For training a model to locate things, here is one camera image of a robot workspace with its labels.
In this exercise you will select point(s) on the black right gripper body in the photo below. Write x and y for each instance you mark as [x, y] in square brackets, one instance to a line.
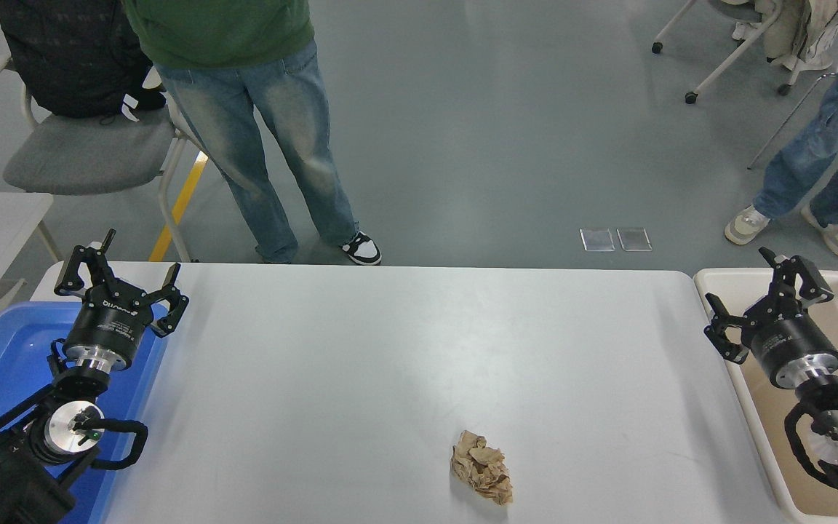
[790, 338]

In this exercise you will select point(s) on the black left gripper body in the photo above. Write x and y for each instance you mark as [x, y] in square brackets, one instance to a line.
[110, 324]

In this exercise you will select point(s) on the tan paper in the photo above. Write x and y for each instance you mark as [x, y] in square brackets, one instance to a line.
[481, 466]

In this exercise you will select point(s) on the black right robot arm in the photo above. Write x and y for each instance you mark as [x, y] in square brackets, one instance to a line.
[837, 437]

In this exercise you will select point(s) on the blue plastic tray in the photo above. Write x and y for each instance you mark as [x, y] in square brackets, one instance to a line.
[12, 356]

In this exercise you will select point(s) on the metal floor plate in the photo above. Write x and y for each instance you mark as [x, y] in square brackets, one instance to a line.
[634, 239]
[597, 239]

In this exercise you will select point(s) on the person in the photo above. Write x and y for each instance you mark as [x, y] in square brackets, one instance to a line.
[208, 29]
[819, 145]

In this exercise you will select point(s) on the white-legged wheeled chair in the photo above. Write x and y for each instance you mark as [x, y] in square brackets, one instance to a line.
[692, 97]

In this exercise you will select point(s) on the black quilted jacket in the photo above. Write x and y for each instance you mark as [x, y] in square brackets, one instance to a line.
[77, 51]

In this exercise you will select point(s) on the pale draped garment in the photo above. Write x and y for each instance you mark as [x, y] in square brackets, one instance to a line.
[812, 29]

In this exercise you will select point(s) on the grey padded chair white frame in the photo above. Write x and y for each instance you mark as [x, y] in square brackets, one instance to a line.
[84, 156]

